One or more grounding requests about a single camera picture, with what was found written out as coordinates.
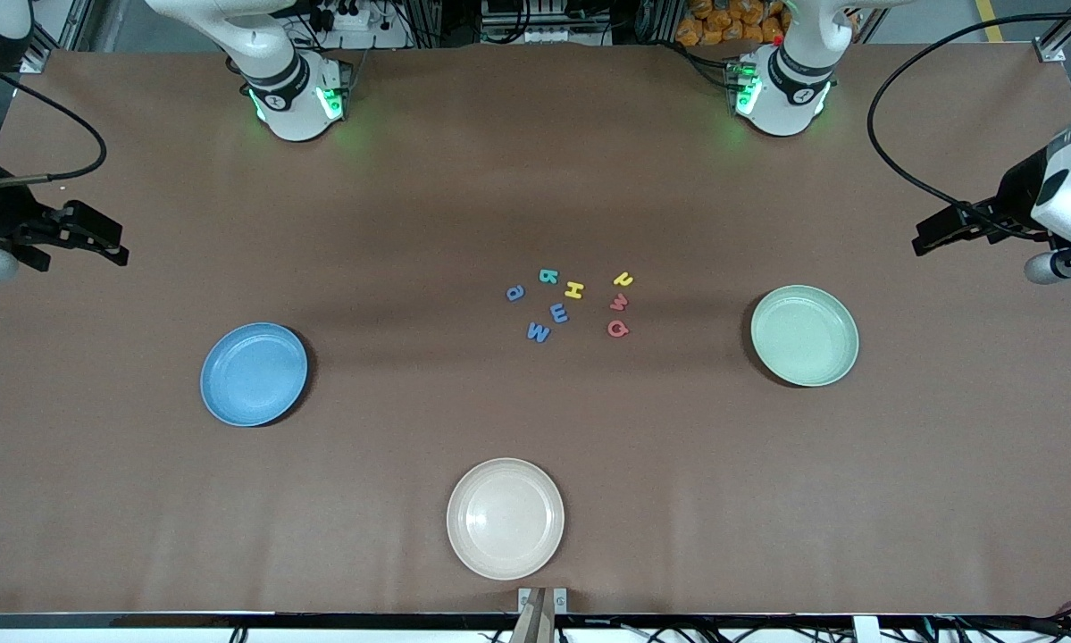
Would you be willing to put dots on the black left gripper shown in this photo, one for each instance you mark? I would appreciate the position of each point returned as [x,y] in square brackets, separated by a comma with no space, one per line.
[1015,198]

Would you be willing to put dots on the yellow foam letter h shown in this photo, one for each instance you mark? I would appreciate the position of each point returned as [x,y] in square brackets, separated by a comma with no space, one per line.
[623,279]
[574,289]

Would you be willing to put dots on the red foam letter m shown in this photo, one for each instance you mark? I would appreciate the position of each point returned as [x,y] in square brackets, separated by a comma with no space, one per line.
[619,302]

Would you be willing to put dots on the blue comb-shaped foam letter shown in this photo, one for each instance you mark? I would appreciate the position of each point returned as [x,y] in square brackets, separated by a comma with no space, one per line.
[558,314]

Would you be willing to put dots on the teal foam letter R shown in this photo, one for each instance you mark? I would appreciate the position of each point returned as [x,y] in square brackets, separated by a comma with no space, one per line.
[545,277]

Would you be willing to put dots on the blue foam letter W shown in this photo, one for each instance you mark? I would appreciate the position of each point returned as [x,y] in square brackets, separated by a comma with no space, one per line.
[539,334]

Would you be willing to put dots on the blue foam letter a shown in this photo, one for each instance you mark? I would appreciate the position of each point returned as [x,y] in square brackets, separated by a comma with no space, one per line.
[519,295]

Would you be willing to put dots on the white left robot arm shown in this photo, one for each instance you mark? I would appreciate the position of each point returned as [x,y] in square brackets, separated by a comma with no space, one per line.
[790,98]

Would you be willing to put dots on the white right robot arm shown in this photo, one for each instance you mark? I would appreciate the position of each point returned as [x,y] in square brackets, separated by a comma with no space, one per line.
[294,98]

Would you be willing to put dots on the green plate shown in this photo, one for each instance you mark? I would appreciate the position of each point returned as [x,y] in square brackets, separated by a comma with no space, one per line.
[805,336]

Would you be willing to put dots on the blue plate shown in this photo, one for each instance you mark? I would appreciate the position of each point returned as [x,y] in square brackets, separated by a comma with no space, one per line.
[254,375]

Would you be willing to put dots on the beige plate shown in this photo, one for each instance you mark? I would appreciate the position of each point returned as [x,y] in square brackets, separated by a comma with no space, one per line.
[506,519]

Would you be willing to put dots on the white power strip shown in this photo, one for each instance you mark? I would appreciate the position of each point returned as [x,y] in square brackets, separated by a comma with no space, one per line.
[544,36]
[374,37]

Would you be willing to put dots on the red foam letter Q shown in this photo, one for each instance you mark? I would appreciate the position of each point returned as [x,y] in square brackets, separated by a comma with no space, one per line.
[611,329]

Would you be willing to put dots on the aluminium frame profile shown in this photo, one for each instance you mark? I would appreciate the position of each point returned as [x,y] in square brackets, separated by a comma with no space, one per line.
[1055,49]
[39,55]

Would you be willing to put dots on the white bracket plate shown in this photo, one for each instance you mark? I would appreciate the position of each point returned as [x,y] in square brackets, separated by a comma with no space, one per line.
[866,630]

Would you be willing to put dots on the metal table edge bracket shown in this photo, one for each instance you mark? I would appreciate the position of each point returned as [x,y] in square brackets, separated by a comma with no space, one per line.
[560,600]

